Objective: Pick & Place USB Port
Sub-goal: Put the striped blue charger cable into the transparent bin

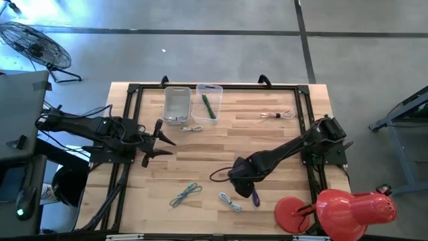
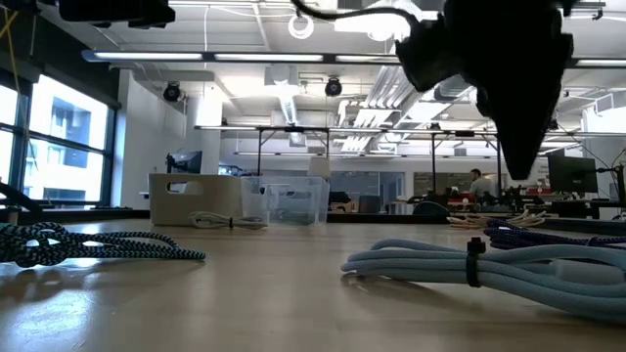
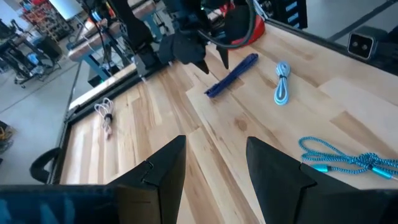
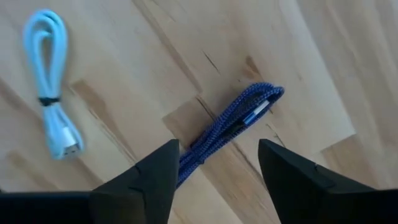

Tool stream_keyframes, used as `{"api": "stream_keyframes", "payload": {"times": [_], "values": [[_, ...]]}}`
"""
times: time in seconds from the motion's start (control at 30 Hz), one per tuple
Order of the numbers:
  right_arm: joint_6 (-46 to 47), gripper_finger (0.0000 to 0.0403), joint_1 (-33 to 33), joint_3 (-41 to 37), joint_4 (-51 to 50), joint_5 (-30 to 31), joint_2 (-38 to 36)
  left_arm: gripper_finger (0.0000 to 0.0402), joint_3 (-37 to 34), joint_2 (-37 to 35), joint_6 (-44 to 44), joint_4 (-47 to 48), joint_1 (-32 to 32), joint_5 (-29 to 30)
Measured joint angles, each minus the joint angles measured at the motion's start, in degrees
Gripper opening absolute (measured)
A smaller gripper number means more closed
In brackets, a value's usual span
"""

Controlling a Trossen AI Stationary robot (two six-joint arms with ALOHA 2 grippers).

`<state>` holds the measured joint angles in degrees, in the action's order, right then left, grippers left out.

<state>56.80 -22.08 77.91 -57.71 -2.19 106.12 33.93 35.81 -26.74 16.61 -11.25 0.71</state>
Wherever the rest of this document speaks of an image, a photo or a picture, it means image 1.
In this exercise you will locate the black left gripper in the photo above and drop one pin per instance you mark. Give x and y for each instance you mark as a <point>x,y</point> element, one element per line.
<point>145,140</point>

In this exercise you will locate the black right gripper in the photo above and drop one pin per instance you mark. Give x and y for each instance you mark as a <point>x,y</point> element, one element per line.
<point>242,172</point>

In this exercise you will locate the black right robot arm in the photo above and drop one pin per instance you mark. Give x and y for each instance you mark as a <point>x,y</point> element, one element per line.
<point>284,152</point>

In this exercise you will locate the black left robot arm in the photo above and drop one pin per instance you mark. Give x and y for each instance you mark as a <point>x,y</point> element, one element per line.
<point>83,125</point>

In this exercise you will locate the beige plastic bin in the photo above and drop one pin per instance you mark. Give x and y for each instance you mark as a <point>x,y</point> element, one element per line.
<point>177,103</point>

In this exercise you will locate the clear plastic bin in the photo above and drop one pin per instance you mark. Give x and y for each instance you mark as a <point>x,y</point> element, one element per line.
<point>215,100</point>

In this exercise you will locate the black round stool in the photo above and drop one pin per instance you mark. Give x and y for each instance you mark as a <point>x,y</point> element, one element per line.
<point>68,187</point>

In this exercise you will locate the red desk lamp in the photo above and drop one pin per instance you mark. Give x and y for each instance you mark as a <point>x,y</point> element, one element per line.
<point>351,211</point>

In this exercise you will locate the small black device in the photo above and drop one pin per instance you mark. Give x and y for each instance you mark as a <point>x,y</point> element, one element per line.
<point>20,142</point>

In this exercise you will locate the grey desk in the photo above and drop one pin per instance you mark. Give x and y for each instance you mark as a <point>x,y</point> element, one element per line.
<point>20,107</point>

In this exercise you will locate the black computer mouse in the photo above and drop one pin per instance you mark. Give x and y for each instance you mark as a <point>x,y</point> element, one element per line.
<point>26,204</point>

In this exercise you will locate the blue-grey metal stand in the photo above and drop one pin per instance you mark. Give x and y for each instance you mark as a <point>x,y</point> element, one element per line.
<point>401,154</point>

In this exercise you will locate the black floor fan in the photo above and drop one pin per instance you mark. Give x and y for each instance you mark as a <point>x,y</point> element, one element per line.
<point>36,45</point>

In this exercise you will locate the black aluminium table frame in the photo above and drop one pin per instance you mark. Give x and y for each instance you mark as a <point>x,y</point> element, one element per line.
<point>250,87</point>

